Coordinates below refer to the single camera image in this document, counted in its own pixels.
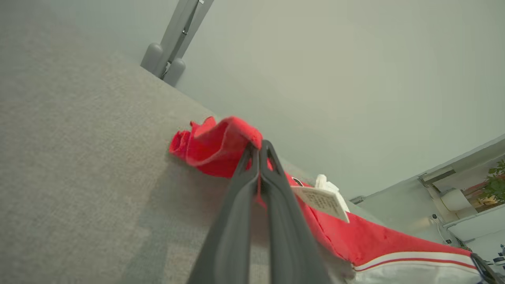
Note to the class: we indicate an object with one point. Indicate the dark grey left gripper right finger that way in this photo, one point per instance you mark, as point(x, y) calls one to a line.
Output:
point(288, 236)

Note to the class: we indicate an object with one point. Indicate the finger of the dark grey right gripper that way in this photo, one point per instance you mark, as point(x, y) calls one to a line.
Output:
point(485, 274)

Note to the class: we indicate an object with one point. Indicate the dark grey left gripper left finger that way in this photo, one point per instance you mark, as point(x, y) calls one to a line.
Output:
point(232, 228)

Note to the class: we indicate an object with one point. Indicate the red jersey white striped sleeves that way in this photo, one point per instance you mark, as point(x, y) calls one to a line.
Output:
point(375, 236)

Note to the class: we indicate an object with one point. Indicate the white table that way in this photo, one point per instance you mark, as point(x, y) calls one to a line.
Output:
point(481, 225)

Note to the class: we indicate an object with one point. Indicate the green potted plant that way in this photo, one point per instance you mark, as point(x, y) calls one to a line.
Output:
point(496, 185)

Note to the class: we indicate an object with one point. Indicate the grey metal partition post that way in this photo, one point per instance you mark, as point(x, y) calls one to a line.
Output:
point(481, 149)
point(177, 35)

